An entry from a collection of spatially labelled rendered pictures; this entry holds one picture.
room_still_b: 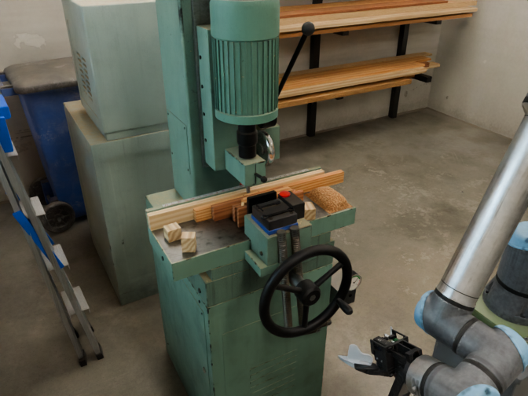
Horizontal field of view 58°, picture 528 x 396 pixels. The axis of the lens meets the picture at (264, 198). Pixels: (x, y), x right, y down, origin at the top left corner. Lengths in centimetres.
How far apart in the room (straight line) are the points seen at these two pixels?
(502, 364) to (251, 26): 91
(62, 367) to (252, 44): 166
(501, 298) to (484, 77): 355
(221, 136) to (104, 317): 135
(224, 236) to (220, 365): 44
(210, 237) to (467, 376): 72
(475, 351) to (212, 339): 75
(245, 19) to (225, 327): 87
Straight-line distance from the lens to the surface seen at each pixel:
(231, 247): 131
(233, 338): 153
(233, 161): 142
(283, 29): 338
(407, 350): 115
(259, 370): 169
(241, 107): 126
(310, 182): 156
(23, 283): 290
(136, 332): 240
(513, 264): 154
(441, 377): 107
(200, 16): 142
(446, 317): 113
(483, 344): 111
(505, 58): 482
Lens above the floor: 165
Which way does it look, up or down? 29 degrees down
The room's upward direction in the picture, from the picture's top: straight up
